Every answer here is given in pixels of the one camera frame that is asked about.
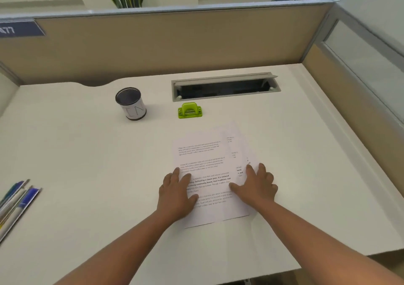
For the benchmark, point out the person's right hand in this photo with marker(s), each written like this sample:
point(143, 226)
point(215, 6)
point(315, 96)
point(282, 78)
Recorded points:
point(258, 190)

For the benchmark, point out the beige cubicle partition panel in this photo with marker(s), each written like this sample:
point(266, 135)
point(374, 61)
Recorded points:
point(173, 41)
point(331, 82)

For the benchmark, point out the green hole punch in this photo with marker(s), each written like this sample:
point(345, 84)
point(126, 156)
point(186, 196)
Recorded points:
point(189, 108)

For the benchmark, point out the stack of printed paper sheets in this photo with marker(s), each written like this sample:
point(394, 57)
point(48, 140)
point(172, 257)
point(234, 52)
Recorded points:
point(205, 155)

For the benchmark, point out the pile of pens and pencils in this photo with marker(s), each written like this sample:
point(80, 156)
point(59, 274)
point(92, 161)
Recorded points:
point(22, 202)

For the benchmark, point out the person's right forearm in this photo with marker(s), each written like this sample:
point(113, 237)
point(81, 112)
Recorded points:
point(315, 243)

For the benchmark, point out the black mesh pen cup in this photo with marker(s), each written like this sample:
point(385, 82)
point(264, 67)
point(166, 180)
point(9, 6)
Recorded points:
point(134, 111)

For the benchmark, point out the grey partition post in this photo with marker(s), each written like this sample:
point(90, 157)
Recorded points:
point(11, 73)
point(318, 32)

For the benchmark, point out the person's left forearm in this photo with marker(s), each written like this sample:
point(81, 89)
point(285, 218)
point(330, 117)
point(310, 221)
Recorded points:
point(120, 250)

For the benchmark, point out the blue partition sign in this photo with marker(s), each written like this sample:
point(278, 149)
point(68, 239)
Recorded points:
point(22, 29)

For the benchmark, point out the person's left hand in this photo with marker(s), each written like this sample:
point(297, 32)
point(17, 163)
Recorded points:
point(173, 196)

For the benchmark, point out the green capped pen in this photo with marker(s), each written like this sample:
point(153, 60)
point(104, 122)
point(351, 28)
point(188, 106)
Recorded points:
point(14, 189)

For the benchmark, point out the frosted glass partition pane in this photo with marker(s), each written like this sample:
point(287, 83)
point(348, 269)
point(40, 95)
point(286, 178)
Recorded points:
point(372, 63)

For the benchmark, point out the cream rounded desk divider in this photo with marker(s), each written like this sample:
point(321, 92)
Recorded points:
point(6, 95)

